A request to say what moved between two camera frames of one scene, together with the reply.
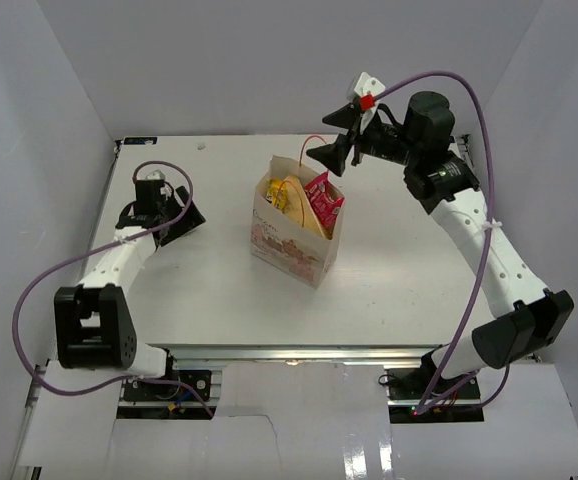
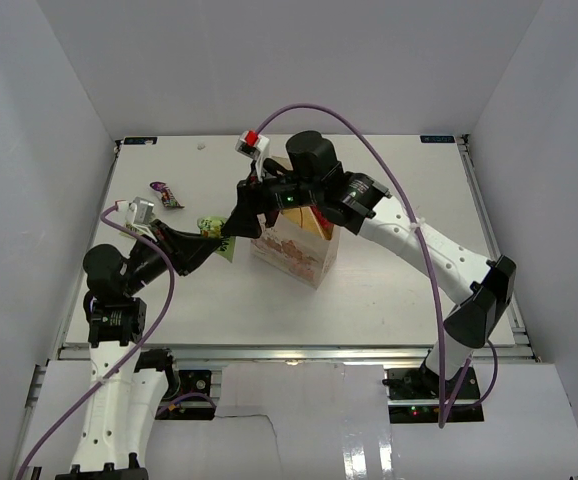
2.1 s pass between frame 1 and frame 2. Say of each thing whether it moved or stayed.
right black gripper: moved
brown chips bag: stayed
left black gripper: moved
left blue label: stayed
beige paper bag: stayed
